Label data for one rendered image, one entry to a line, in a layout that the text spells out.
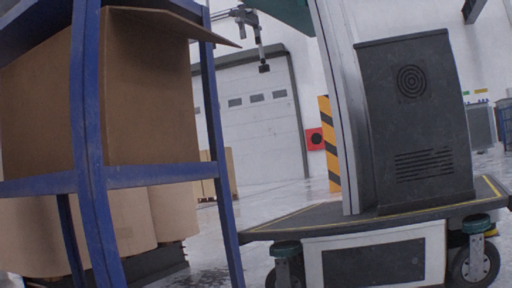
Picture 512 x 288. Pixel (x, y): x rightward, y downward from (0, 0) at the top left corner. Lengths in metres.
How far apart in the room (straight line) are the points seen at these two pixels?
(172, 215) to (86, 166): 1.51
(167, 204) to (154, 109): 1.32
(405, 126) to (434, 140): 0.10
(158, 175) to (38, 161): 0.27
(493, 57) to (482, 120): 6.40
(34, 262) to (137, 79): 0.89
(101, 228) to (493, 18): 15.99
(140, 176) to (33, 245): 0.83
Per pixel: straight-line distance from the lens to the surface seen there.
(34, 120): 0.80
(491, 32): 15.92
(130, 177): 0.62
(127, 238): 1.70
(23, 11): 0.80
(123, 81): 0.68
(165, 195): 2.02
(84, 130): 0.55
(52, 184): 0.63
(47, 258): 1.39
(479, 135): 9.59
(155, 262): 2.08
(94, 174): 0.55
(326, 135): 6.35
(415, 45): 1.19
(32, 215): 1.38
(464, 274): 1.25
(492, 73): 15.45
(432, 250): 1.13
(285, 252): 1.32
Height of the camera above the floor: 0.51
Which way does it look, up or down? 4 degrees up
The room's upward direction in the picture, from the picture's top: 8 degrees counter-clockwise
